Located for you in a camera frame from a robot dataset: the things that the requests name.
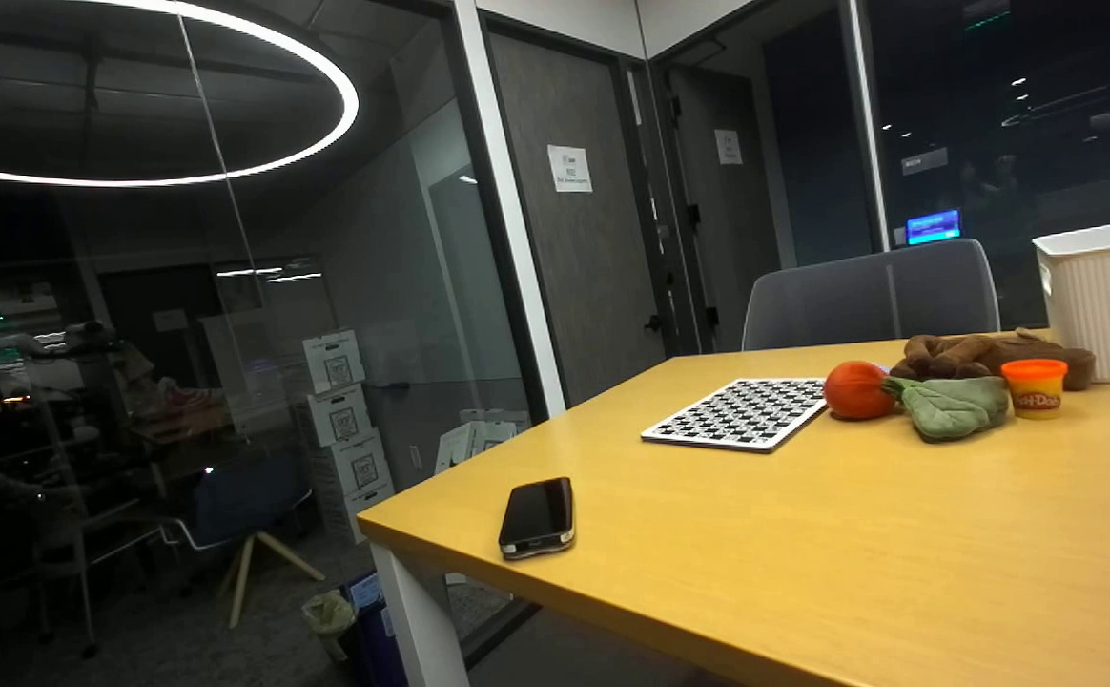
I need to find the black phone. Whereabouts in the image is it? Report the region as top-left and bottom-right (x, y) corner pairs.
(498, 474), (579, 565)

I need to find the large white paper door sign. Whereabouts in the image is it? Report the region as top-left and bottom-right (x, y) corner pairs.
(544, 140), (597, 198)

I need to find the white keyboard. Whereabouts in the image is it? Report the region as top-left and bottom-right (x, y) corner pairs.
(639, 375), (832, 454)

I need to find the white cardboard box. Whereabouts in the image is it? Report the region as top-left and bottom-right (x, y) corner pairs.
(326, 429), (399, 510)
(299, 328), (371, 398)
(307, 383), (377, 452)

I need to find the small white paper door sign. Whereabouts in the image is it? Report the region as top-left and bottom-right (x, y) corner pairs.
(709, 126), (747, 172)

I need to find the grey office chair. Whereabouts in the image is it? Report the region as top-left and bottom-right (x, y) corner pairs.
(736, 234), (1004, 355)

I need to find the orange ball toy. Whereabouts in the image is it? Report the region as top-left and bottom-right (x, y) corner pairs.
(819, 357), (902, 424)

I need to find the blue bin under table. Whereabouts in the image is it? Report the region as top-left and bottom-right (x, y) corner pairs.
(345, 569), (410, 687)

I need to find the small waste bin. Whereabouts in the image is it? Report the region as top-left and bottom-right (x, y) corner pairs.
(299, 585), (363, 640)

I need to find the dark chair with wooden legs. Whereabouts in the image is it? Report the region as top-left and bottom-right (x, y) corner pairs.
(161, 452), (326, 632)

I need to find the blue glowing screen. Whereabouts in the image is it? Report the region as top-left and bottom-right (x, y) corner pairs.
(902, 206), (967, 248)

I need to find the brown plush toy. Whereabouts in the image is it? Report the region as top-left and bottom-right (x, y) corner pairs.
(888, 326), (1099, 393)

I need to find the green plush toy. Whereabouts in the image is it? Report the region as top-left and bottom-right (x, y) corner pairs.
(887, 371), (1018, 448)

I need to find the small orange play-dough cup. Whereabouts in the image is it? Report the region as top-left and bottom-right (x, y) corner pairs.
(997, 355), (1071, 415)

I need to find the white ribbed plastic bin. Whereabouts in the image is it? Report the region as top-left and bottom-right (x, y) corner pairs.
(1032, 210), (1110, 385)

